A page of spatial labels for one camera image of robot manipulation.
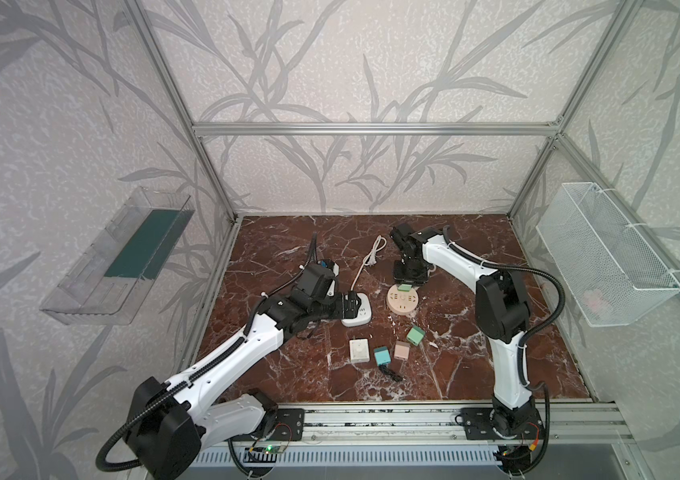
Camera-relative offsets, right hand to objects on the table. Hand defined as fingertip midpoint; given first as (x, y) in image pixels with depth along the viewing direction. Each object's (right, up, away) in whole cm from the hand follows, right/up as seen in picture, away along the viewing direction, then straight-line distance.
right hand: (401, 274), depth 96 cm
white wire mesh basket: (+40, +5, -32) cm, 52 cm away
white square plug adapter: (-14, -20, -12) cm, 27 cm away
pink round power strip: (0, -9, -2) cm, 9 cm away
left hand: (-16, -3, -17) cm, 24 cm away
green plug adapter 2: (+1, -4, -4) cm, 5 cm away
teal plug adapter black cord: (-7, -23, -14) cm, 27 cm away
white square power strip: (-12, -12, -5) cm, 18 cm away
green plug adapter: (+3, -17, -9) cm, 19 cm away
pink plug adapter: (-1, -21, -11) cm, 24 cm away
